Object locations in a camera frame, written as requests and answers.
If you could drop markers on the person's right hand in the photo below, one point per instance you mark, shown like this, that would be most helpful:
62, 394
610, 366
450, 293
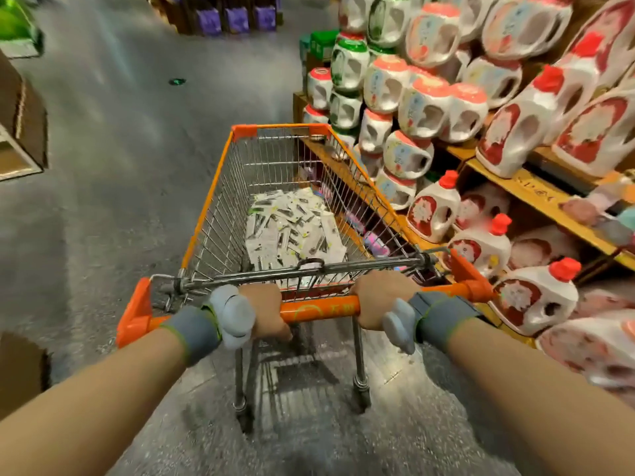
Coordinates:
382, 292

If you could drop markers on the person's left hand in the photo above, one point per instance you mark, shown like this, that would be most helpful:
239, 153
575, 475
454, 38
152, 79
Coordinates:
270, 312

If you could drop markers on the pile of packets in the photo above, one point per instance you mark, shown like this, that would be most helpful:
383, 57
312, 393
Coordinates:
293, 228

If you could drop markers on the person's left forearm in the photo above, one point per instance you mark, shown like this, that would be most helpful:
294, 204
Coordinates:
89, 411

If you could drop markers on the person's right forearm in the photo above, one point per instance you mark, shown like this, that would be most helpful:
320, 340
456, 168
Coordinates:
546, 401

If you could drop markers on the wooden detergent shelf unit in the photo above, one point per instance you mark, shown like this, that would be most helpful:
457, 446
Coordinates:
536, 188

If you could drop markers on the grey wrist tracker band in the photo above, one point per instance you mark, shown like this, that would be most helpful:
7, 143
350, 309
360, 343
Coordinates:
402, 327
230, 314

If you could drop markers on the row of red-capped detergent bottles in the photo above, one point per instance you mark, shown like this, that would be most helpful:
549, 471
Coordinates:
516, 124

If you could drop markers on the green-capped white bottle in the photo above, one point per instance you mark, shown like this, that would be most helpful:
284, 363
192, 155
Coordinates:
389, 20
349, 64

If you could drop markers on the stack of purple boxes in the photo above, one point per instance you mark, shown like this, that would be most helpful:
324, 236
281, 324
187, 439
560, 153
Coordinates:
223, 15

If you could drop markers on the brown cardboard box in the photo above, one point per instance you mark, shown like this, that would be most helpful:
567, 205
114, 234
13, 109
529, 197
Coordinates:
20, 124

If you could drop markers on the green display stand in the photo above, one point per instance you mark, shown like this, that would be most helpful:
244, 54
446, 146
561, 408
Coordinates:
18, 20

